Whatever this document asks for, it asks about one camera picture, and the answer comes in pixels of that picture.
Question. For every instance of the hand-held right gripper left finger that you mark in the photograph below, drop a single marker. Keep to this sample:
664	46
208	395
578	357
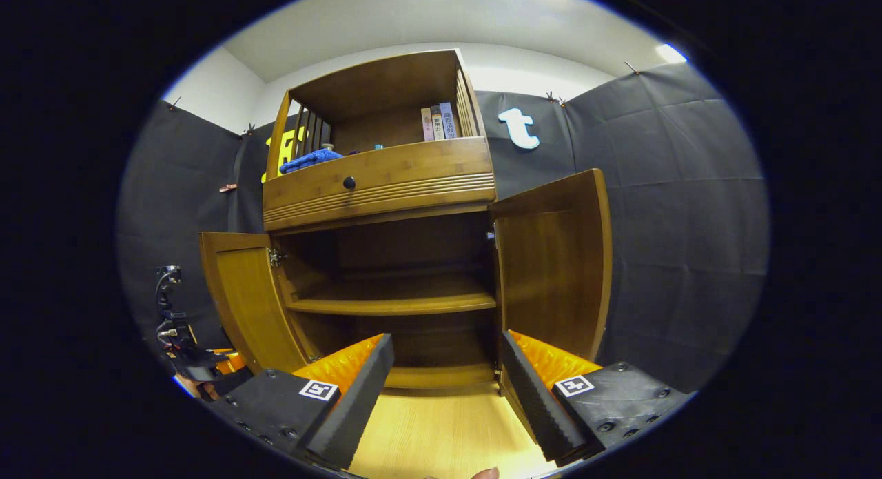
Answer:
358	403

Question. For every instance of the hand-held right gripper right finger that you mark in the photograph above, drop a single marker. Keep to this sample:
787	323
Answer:
534	403

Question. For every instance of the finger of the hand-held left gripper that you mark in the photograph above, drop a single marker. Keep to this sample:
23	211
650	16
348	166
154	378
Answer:
231	362

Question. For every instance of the wooden shoe cabinet door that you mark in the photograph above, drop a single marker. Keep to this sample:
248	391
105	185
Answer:
248	300
551	279

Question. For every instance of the wooden double-door shoe cabinet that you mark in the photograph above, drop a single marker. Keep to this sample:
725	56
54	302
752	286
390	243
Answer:
386	86

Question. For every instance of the metal door hinge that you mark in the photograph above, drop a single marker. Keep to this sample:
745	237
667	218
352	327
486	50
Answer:
491	236
275	258

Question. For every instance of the wooden inner shelf board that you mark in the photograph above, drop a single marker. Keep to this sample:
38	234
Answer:
393	300

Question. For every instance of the black drawer knob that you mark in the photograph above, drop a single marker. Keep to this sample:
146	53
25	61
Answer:
349	182

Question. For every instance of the blue cloth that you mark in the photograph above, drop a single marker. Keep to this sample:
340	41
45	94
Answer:
310	160

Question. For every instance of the black backdrop cloth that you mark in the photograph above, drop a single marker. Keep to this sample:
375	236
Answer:
675	224

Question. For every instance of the pink spine book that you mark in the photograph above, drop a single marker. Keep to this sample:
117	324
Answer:
426	124

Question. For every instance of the brown spine book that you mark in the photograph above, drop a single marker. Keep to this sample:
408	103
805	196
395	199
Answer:
437	124

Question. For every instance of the lilac spine book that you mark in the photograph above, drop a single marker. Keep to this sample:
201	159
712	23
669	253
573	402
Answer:
448	120

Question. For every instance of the small ceiling light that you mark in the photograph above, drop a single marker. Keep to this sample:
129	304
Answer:
670	53

